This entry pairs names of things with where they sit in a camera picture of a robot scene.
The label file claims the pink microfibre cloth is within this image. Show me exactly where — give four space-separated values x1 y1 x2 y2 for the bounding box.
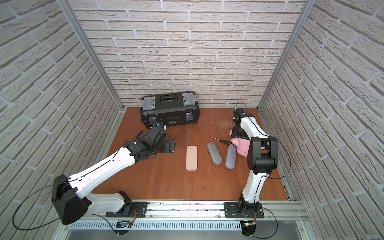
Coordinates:
230 130 250 157

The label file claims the pink eyeglass case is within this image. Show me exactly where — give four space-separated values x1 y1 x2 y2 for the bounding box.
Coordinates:
186 146 198 171

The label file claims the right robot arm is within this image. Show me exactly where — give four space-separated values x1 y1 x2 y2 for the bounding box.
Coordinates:
232 113 279 215

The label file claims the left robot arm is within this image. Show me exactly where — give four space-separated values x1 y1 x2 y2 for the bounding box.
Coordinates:
52 124 176 225

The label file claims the black yellow screwdriver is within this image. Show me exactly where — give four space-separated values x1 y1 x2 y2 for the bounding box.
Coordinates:
212 137 233 146

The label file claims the black plastic toolbox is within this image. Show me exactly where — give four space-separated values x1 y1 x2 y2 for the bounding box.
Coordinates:
140 91 201 129

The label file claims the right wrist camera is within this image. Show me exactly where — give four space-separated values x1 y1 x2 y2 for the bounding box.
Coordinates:
233 108 246 127

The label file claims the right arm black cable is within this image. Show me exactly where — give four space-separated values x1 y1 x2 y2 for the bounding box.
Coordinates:
266 140 292 181

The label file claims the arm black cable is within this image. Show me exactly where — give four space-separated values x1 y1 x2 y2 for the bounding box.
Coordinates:
266 140 292 181
12 182 61 231

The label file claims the aluminium mounting rail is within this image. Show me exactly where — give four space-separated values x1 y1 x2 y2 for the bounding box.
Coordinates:
63 199 309 225

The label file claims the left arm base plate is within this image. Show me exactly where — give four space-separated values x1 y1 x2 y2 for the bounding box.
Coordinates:
106 202 149 218

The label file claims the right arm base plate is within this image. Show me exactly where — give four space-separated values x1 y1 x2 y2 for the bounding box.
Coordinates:
224 202 265 219

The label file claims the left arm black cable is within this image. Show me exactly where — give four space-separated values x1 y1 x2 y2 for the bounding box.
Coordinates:
12 182 61 231

